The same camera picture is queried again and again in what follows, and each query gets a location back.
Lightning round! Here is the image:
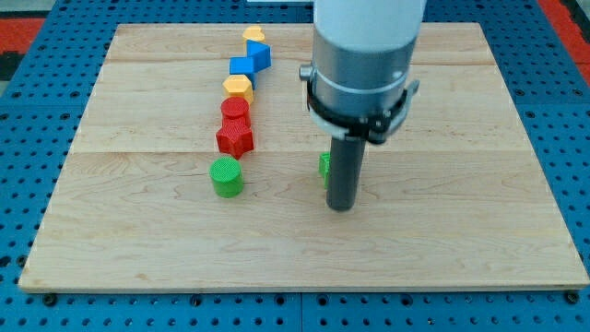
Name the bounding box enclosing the green star block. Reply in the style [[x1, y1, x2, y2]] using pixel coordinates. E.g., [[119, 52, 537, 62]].
[[318, 152, 331, 189]]

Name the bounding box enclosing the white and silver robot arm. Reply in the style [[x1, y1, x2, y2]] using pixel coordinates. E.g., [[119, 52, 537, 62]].
[[300, 0, 427, 145]]

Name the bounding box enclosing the red star block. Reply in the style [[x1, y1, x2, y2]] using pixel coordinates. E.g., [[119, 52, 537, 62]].
[[216, 118, 254, 160]]

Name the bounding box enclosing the blue triangle block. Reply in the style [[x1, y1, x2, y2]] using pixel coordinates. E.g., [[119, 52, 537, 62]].
[[246, 40, 272, 72]]

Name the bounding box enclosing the yellow heart block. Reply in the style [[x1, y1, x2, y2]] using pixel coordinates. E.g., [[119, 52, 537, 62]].
[[242, 25, 266, 44]]

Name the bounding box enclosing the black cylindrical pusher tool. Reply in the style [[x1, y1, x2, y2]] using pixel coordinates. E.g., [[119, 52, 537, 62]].
[[326, 138, 365, 212]]

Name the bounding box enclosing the green cylinder block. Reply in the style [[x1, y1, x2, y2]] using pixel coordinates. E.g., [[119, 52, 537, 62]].
[[209, 157, 244, 198]]

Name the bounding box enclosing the red cylinder block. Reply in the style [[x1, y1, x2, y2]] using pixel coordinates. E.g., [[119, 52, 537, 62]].
[[220, 97, 251, 127]]

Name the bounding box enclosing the yellow hexagon block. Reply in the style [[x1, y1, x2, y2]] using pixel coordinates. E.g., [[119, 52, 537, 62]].
[[222, 74, 254, 104]]

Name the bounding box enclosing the blue cube block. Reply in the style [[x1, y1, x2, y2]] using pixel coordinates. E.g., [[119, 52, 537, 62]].
[[229, 57, 257, 89]]

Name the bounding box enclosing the wooden board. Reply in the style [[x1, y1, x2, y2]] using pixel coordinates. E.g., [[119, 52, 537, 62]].
[[19, 23, 589, 293]]

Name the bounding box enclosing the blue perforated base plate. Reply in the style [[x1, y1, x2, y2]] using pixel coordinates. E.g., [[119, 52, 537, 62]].
[[1, 0, 589, 331]]

